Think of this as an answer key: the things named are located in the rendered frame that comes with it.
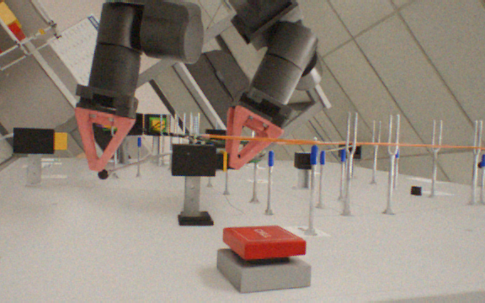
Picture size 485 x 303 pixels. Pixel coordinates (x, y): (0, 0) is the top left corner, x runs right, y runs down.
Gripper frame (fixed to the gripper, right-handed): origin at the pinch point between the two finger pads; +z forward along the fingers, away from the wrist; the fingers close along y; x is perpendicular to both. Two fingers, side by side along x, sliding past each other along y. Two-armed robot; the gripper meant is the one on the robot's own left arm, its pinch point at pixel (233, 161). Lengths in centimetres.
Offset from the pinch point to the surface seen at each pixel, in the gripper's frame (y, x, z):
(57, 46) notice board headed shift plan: 758, 221, -38
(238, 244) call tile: -26.7, 2.0, 5.2
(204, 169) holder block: -2.1, 3.3, 2.7
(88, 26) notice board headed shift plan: 767, 195, -96
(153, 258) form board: -19.9, 6.2, 10.5
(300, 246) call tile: -27.1, -2.1, 3.3
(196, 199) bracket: -1.0, 2.3, 6.6
